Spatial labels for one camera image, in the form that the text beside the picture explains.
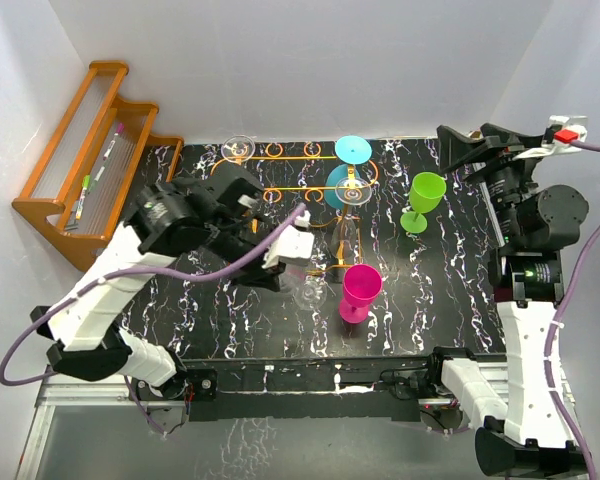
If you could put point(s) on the pink capped marker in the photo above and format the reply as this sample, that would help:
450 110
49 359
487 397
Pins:
116 135

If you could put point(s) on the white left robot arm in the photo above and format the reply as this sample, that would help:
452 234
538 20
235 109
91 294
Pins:
197 230

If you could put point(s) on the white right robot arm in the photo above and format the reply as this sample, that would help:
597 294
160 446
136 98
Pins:
520 325

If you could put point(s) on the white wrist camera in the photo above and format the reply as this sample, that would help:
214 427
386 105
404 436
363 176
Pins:
293 246
559 137

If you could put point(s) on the orange wooden shelf rack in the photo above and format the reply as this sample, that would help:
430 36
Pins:
49 197

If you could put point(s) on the green capped marker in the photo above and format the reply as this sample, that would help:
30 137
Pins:
82 197

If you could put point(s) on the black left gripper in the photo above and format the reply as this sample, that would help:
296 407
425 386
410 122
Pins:
255 275

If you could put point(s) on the gold wire wine glass rack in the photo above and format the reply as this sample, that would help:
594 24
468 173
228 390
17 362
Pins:
292 173

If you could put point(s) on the magenta plastic wine glass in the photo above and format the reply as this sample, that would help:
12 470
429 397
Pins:
361 285

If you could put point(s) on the clear short wine glass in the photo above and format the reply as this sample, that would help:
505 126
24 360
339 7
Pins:
308 292

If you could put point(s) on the aluminium base frame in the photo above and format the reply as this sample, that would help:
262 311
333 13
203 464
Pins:
391 388

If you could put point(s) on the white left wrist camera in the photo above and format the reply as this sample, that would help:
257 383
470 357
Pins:
293 246

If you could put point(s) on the teal plastic wine glass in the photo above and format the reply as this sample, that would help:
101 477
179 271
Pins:
351 150

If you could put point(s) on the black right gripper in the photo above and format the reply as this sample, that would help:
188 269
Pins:
455 147

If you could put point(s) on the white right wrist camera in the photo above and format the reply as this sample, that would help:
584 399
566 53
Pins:
559 137

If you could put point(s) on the green plastic wine glass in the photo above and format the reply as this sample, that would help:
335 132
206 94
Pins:
427 190

